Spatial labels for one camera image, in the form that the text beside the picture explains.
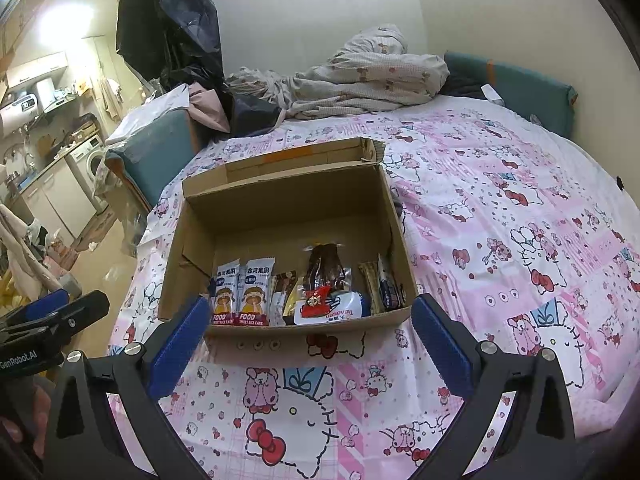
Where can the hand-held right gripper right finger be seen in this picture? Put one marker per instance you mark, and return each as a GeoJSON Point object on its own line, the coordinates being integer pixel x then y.
{"type": "Point", "coordinates": [442, 347]}

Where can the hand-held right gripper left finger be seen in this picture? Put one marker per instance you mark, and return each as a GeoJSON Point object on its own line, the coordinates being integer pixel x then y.
{"type": "Point", "coordinates": [180, 345]}

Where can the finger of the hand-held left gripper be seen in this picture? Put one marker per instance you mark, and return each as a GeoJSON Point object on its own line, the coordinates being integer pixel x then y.
{"type": "Point", "coordinates": [75, 315]}
{"type": "Point", "coordinates": [45, 305]}

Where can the red white rice cake packet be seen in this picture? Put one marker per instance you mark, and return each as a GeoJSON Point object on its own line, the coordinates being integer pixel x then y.
{"type": "Point", "coordinates": [225, 295]}
{"type": "Point", "coordinates": [255, 295]}

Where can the blue white snack packet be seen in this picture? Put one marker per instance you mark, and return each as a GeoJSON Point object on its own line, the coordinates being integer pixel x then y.
{"type": "Point", "coordinates": [390, 290]}

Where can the beige wafer packet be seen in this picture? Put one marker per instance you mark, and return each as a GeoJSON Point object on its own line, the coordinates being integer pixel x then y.
{"type": "Point", "coordinates": [370, 285]}

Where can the white packet with dark print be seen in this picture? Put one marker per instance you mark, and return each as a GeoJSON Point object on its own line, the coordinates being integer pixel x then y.
{"type": "Point", "coordinates": [350, 307]}

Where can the brown yellow snack packet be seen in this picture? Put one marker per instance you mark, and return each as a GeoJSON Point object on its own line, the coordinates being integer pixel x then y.
{"type": "Point", "coordinates": [284, 285]}

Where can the small red candy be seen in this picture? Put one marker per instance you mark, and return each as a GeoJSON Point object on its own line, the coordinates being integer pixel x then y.
{"type": "Point", "coordinates": [317, 305]}

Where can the dark brown snack packet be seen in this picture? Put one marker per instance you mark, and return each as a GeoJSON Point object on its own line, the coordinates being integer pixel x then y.
{"type": "Point", "coordinates": [325, 270]}

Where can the cardboard box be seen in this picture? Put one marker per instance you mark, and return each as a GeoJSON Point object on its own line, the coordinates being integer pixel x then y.
{"type": "Point", "coordinates": [280, 220]}

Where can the person's left hand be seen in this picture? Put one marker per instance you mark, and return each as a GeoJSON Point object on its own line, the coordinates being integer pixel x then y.
{"type": "Point", "coordinates": [17, 420]}

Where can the pile of light clothing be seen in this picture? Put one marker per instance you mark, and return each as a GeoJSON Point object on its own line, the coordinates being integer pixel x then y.
{"type": "Point", "coordinates": [20, 250]}

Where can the white floor cabinet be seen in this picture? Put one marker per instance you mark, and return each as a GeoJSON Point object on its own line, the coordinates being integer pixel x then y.
{"type": "Point", "coordinates": [55, 200]}

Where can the clear plastic bag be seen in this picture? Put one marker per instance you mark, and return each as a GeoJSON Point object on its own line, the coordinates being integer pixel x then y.
{"type": "Point", "coordinates": [120, 210]}

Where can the pink printed bed sheet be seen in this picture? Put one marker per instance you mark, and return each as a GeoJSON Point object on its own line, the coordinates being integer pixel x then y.
{"type": "Point", "coordinates": [500, 235]}

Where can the white washing machine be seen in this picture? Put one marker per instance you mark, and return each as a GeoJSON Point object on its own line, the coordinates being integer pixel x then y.
{"type": "Point", "coordinates": [87, 165]}

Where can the white water heater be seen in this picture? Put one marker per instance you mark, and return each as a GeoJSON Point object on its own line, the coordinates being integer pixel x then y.
{"type": "Point", "coordinates": [17, 112]}

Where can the person's grey pants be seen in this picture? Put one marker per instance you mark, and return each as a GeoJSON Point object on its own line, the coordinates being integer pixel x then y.
{"type": "Point", "coordinates": [615, 440]}

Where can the range hood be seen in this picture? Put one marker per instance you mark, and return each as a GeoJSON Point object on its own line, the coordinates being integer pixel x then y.
{"type": "Point", "coordinates": [52, 97]}

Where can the hanging towel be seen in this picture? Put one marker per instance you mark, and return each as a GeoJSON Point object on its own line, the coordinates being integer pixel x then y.
{"type": "Point", "coordinates": [110, 97]}

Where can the white plastic sheet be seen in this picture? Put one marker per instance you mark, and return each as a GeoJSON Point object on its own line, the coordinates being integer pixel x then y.
{"type": "Point", "coordinates": [150, 110]}

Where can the pink cloth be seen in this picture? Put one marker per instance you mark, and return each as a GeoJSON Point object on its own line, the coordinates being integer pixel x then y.
{"type": "Point", "coordinates": [210, 107]}

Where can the crumpled black plastic bag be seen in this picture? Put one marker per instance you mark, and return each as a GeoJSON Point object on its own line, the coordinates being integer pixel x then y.
{"type": "Point", "coordinates": [250, 115]}

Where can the small black object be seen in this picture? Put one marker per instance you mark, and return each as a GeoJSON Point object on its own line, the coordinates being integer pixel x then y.
{"type": "Point", "coordinates": [620, 181]}

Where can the white paper scrap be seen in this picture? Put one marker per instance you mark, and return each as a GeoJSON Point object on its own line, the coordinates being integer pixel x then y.
{"type": "Point", "coordinates": [492, 92]}

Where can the dark clothing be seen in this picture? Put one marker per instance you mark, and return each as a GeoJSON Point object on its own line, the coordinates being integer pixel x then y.
{"type": "Point", "coordinates": [465, 85]}

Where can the crumpled printed quilt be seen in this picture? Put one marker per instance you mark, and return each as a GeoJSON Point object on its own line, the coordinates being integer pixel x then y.
{"type": "Point", "coordinates": [365, 75]}

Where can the hanging black plastic bag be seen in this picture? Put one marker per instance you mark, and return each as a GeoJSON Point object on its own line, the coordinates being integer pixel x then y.
{"type": "Point", "coordinates": [170, 20]}

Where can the white wall cabinet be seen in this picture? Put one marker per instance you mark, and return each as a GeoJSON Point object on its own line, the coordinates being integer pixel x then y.
{"type": "Point", "coordinates": [37, 67]}

